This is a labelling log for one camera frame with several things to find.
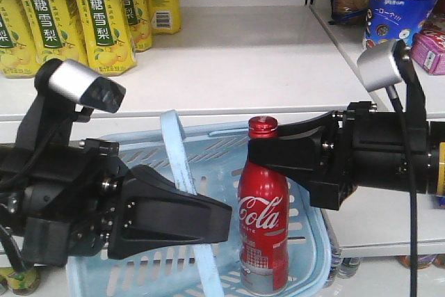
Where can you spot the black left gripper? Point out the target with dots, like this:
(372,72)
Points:
(58,202)

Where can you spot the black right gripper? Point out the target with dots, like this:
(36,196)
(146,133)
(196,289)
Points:
(368,152)

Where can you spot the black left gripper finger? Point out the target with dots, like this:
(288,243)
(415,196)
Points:
(152,213)

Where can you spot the red coca cola bottle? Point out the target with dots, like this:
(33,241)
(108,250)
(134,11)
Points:
(263,214)

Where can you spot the white metal shelf unit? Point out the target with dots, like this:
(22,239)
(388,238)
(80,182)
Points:
(234,59)

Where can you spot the pink snack box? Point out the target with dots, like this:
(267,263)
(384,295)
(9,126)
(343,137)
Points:
(428,49)

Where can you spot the blue cookie cup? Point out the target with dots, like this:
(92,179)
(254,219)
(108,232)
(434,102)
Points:
(395,19)

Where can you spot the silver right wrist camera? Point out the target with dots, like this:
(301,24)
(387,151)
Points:
(377,66)

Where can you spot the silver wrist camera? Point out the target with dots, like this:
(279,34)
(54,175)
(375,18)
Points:
(84,86)
(377,66)

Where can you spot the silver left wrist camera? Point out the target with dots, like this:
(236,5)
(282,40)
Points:
(84,86)

